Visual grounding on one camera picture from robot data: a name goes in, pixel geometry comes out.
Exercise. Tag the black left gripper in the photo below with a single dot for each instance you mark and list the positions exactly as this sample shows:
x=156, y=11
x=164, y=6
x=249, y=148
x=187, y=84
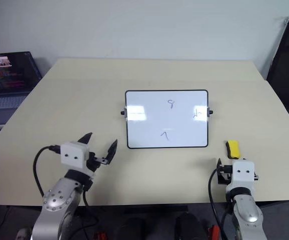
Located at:
x=92, y=163

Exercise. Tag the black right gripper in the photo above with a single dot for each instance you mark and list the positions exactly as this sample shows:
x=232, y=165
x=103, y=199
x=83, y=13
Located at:
x=224, y=175

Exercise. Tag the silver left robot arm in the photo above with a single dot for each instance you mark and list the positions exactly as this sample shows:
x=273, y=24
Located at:
x=57, y=202

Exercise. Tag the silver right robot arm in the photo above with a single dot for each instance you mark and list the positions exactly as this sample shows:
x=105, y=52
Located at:
x=247, y=215

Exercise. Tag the yellow and black eraser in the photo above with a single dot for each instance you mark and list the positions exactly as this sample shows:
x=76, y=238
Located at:
x=232, y=148

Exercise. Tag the black-framed whiteboard with scribbles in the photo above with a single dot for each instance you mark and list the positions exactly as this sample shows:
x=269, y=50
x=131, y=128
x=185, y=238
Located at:
x=167, y=120

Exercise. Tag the small red object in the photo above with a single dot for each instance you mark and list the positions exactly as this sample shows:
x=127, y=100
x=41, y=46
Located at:
x=214, y=232

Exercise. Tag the open blue laptop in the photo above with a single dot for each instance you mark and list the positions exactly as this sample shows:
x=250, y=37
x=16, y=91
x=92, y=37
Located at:
x=7, y=75

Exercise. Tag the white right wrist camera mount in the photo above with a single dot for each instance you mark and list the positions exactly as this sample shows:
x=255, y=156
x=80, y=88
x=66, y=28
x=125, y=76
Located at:
x=243, y=175

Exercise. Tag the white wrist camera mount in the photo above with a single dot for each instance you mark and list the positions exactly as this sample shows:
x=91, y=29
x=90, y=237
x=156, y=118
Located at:
x=243, y=175
x=73, y=153

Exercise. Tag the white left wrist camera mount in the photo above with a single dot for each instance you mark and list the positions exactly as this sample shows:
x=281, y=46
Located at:
x=73, y=153

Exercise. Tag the black table frame bar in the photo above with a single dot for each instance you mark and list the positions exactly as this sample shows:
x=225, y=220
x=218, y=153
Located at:
x=157, y=209

